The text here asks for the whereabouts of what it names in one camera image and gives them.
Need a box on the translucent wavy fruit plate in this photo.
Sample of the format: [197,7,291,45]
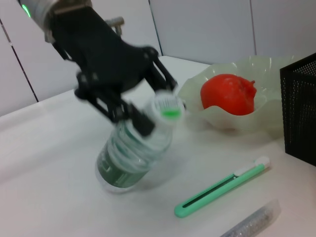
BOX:
[177,54,308,139]

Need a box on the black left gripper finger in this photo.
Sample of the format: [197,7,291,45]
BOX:
[144,56,179,93]
[75,73,157,138]

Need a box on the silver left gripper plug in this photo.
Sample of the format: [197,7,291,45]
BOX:
[106,16,124,36]

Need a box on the black mesh pen holder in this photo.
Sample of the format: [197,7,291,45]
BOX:
[279,52,316,166]

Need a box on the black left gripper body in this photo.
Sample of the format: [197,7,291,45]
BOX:
[45,4,159,92]

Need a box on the clear green-label water bottle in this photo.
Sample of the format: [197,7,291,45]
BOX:
[95,90,188,195]

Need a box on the grey pen tube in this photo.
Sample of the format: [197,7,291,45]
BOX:
[219,198,282,237]

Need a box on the red-orange toy orange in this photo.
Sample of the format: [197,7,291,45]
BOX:
[199,73,257,116]

